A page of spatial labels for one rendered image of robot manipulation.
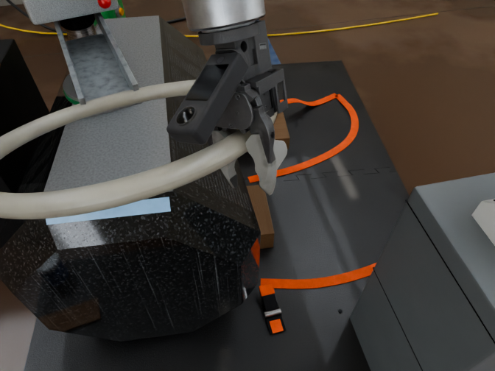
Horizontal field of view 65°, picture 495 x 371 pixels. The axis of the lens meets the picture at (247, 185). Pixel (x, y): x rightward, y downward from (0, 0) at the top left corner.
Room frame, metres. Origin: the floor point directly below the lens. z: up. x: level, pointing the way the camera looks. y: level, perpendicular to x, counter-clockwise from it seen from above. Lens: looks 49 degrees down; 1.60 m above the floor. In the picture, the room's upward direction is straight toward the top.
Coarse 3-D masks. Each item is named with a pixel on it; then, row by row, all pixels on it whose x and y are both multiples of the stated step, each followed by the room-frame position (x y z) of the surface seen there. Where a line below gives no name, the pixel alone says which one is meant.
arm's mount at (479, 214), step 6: (480, 204) 0.56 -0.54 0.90; (486, 204) 0.55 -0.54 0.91; (492, 204) 0.54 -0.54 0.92; (480, 210) 0.55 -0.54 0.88; (486, 210) 0.54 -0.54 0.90; (492, 210) 0.53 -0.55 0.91; (474, 216) 0.55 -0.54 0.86; (480, 216) 0.54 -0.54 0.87; (486, 216) 0.53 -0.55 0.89; (492, 216) 0.52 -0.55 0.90; (480, 222) 0.53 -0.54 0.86; (486, 222) 0.52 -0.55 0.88; (492, 222) 0.51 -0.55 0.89; (486, 228) 0.51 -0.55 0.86; (492, 228) 0.50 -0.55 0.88; (486, 234) 0.50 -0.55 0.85; (492, 234) 0.49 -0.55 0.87; (492, 240) 0.49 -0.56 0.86
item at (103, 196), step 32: (128, 96) 0.68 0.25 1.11; (160, 96) 0.69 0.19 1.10; (32, 128) 0.55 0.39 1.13; (192, 160) 0.31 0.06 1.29; (224, 160) 0.33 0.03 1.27; (0, 192) 0.29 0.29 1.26; (64, 192) 0.27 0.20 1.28; (96, 192) 0.27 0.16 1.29; (128, 192) 0.27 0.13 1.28; (160, 192) 0.28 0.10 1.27
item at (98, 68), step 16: (96, 16) 1.04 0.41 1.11; (64, 48) 0.85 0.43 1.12; (80, 48) 0.93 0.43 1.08; (96, 48) 0.93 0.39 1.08; (112, 48) 0.87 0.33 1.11; (80, 64) 0.85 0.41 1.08; (96, 64) 0.85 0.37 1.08; (112, 64) 0.85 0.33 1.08; (80, 80) 0.78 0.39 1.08; (96, 80) 0.77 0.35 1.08; (112, 80) 0.77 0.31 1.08; (128, 80) 0.73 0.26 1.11; (80, 96) 0.65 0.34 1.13; (96, 96) 0.71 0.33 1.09
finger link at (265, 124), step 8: (256, 112) 0.36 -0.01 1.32; (256, 120) 0.36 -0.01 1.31; (264, 120) 0.36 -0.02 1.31; (256, 128) 0.36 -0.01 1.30; (264, 128) 0.35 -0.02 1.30; (272, 128) 0.36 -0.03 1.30; (264, 136) 0.35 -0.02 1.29; (272, 136) 0.35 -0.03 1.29; (264, 144) 0.34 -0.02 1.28; (272, 144) 0.35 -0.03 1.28; (264, 152) 0.34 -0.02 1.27; (272, 152) 0.34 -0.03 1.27; (272, 160) 0.34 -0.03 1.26
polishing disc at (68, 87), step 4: (68, 76) 1.10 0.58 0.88; (64, 80) 1.07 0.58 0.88; (68, 80) 1.07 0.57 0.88; (64, 84) 1.05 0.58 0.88; (68, 84) 1.05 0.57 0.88; (72, 84) 1.05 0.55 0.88; (64, 88) 1.03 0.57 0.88; (68, 88) 1.03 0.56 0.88; (72, 88) 1.03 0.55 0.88; (68, 92) 1.01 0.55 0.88; (72, 92) 1.01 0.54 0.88; (72, 96) 0.99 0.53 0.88; (76, 96) 0.99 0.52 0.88; (76, 100) 0.98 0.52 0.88
